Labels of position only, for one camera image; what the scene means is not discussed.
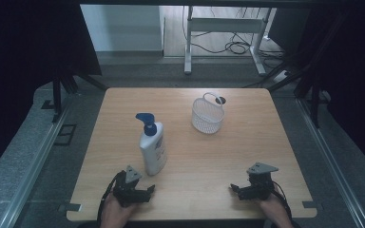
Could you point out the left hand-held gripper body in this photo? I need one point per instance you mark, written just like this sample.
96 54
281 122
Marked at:
125 193

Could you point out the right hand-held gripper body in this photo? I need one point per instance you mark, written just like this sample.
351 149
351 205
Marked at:
261 183

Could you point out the white pump bottle blue nozzle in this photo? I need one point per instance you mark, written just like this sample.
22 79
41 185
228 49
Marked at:
153 148

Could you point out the person's left hand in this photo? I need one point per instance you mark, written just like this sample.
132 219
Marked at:
115 213

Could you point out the person's right hand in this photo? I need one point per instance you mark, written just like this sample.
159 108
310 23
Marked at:
275 210

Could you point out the dark round table grommet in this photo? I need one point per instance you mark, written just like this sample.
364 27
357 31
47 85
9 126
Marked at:
220 100

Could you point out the black metal stand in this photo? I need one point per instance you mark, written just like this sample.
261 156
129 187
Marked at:
63 85
313 95

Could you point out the white power strip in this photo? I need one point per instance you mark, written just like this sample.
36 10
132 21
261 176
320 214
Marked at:
280 76

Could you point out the black curtain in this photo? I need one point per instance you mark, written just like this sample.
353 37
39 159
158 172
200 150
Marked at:
28 63
355 79

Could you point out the aluminium floor rail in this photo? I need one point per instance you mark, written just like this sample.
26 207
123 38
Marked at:
31 164
329 161

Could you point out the black rectangular floor frame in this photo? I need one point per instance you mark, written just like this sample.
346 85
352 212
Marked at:
65 134

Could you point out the white metal desk frame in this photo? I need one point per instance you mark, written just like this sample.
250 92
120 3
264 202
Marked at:
223 25

